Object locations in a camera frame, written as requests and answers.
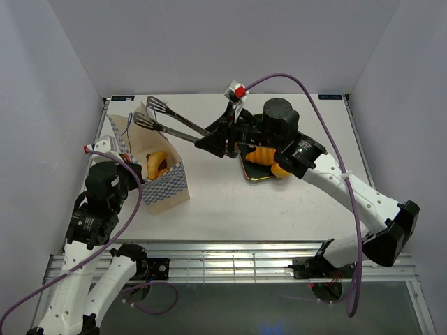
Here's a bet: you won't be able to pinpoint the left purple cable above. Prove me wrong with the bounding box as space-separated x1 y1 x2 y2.
0 149 179 325

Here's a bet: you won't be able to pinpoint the purple cable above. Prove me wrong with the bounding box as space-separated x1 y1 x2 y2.
0 149 179 325
244 72 364 318

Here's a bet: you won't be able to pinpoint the aluminium frame rail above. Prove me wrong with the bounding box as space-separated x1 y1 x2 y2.
41 93 437 335

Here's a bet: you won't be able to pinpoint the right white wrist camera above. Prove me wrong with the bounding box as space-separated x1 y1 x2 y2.
224 80 249 121

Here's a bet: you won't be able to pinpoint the small pale croissant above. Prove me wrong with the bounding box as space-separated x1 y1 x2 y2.
146 150 168 181

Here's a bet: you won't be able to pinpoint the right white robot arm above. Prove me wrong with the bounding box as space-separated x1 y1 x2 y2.
195 98 420 278

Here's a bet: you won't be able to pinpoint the metal serving tongs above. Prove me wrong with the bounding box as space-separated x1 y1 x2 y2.
133 96 210 143

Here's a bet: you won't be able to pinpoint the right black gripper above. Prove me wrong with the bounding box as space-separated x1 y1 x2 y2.
193 102 280 158

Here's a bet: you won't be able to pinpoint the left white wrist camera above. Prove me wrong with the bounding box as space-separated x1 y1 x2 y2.
83 135 122 165

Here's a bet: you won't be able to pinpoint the brown chocolate swirl bread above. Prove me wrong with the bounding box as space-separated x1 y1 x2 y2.
154 159 168 178

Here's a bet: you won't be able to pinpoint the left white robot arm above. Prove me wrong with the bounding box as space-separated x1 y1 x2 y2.
28 161 148 334

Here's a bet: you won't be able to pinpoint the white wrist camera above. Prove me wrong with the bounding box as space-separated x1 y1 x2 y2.
224 80 249 121
83 135 122 165

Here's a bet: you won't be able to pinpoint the dark green gold-rimmed tray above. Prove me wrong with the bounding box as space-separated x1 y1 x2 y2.
237 113 291 183

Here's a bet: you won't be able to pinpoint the blue checkered paper bag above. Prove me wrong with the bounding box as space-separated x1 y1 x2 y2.
108 112 190 216

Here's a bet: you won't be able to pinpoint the large orange striped croissant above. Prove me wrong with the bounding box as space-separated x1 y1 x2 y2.
245 147 276 166

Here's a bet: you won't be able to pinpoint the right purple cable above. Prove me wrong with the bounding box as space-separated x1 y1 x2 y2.
244 72 364 318

